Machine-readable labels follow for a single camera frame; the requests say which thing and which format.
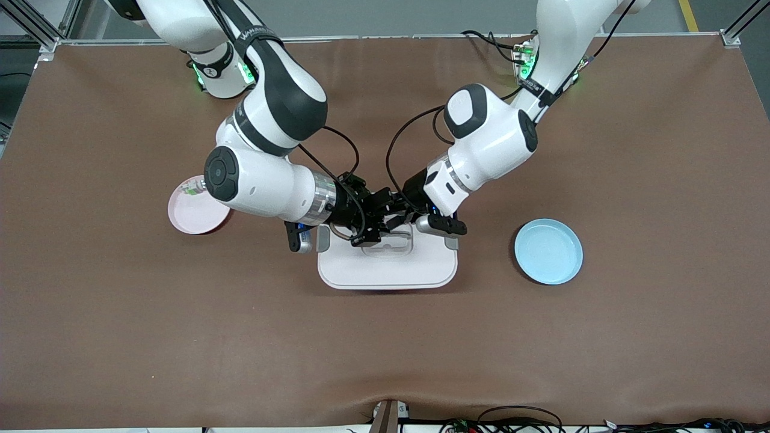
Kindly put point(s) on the green switch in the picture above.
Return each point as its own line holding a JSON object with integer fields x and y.
{"x": 192, "y": 189}

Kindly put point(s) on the pink round plate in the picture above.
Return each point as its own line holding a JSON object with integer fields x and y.
{"x": 192, "y": 218}

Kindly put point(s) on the metal bracket at table edge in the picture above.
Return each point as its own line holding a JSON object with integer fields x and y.
{"x": 388, "y": 418}

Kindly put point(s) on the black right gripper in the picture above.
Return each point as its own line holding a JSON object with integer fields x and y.
{"x": 348, "y": 207}

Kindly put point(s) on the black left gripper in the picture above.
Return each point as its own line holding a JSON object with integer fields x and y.
{"x": 414, "y": 187}

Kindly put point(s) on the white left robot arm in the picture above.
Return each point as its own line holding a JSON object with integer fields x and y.
{"x": 493, "y": 138}

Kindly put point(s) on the white lidded storage box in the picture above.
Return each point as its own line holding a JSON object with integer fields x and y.
{"x": 385, "y": 270}

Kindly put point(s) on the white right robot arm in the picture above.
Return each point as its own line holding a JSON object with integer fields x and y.
{"x": 264, "y": 192}

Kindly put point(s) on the light blue round plate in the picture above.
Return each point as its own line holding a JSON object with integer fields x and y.
{"x": 548, "y": 252}

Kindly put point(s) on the aluminium frame profile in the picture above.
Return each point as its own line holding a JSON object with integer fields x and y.
{"x": 733, "y": 37}
{"x": 36, "y": 27}

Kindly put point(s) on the brown table mat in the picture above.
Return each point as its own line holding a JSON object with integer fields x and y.
{"x": 385, "y": 349}

